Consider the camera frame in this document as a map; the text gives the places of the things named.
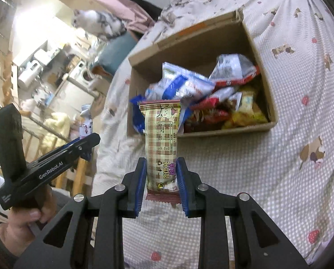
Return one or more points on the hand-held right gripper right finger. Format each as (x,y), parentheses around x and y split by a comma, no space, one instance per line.
(183,190)

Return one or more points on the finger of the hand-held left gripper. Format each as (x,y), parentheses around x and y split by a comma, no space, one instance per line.
(81,153)
(85,140)

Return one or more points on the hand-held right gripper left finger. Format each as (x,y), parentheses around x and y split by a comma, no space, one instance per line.
(137,190)

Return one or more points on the beige checkered snack bar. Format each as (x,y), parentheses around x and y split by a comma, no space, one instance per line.
(161,140)

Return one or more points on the yellow peanut snack bag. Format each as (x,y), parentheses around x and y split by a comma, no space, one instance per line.
(248,115)

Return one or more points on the pile of snack packets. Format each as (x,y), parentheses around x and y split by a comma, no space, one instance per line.
(189,84)

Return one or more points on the cardboard box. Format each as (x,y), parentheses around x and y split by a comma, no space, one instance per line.
(183,44)

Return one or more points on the person's left hand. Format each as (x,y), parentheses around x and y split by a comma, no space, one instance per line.
(27,215)

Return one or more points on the white printed bottle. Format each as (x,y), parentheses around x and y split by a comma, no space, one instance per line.
(85,123)

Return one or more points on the wooden rack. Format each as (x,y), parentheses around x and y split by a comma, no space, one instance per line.
(80,173)

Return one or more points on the pale yellow quilt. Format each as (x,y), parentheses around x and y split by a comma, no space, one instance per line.
(56,126)

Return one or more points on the white washing machine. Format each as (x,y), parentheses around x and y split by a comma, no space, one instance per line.
(85,75)

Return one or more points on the white water heater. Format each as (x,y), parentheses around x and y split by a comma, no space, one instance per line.
(28,74)

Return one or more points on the teal cushion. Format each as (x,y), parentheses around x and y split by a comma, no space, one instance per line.
(116,51)

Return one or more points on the grey and white cat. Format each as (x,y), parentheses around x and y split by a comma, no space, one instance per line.
(97,23)

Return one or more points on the printed checkered blanket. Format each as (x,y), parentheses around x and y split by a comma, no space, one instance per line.
(295,117)

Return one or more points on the pink curtain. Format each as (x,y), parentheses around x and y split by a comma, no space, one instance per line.
(113,2)

